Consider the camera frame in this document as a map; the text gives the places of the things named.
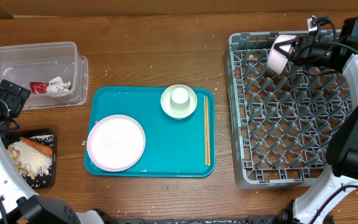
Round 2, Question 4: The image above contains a red snack wrapper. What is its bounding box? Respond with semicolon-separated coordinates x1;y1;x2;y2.
30;82;49;94

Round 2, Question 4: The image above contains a white tissue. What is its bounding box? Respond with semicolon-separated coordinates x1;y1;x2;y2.
46;77;71;93

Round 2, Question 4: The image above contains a pile of peanut shells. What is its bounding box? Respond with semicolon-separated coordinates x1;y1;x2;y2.
7;145;50;180

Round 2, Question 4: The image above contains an orange carrot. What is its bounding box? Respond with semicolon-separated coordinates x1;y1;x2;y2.
19;137;53;157

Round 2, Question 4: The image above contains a pile of white rice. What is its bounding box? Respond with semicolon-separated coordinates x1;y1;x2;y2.
11;135;54;178

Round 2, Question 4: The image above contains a wooden chopstick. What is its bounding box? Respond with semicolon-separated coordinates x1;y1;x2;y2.
204;96;211;166
203;95;209;166

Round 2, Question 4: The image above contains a large white plate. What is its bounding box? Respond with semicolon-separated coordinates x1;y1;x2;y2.
86;114;146;172

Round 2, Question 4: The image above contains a white upside-down cup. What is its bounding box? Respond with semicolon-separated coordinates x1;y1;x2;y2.
171;87;190;105

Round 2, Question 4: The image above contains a white bowl with cup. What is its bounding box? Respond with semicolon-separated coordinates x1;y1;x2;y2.
160;84;198;119

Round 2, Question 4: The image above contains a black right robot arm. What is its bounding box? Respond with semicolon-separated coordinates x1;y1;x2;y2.
267;16;358;223

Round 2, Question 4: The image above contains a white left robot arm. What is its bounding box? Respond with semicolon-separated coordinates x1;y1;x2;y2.
0;80;115;223

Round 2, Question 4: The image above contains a black waste tray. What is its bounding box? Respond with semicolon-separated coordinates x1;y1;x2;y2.
4;129;57;189

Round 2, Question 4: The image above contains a clear plastic bin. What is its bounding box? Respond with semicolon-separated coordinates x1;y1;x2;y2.
0;42;89;110

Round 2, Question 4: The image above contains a grey plastic dish rack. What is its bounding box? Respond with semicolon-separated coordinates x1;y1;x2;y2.
223;32;352;189

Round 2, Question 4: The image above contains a teal plastic tray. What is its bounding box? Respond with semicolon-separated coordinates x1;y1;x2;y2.
85;86;215;178

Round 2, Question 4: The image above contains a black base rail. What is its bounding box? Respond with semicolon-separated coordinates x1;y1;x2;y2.
116;215;278;224

